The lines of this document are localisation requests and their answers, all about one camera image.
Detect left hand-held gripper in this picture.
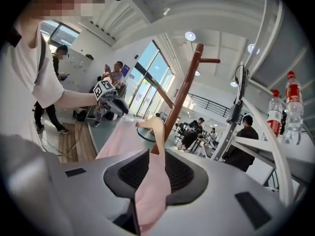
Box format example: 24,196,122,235
93,80,130,118

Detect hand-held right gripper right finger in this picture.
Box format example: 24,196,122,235
164,149,209,207

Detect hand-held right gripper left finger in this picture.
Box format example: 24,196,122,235
103,148,151,235

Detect pink garment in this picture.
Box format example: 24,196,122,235
95,121,173,234

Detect wooden clothes hanger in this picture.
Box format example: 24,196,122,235
136,117,166,157

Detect person's left forearm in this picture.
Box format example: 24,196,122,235
60,89,99,108

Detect white lockers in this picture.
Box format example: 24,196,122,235
64,50,95,94

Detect brown wooden coat rack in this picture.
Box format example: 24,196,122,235
151,42,221,155

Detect white metal shelf unit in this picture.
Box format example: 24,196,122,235
211,0,315,207

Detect round ceiling lamp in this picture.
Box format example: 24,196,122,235
247,43,260,55
184,30,197,42

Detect person's torso in light t-shirt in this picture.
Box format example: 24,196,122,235
0,18,66,154

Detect clear bottle with red label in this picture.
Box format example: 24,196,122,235
281,70,305,145
266,89,284,139

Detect black floor cable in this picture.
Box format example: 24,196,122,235
40,106,91,157

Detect black adapter with cable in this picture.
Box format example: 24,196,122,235
225,62,250,124

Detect black shoulder strap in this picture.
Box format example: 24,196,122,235
33,32,47,85

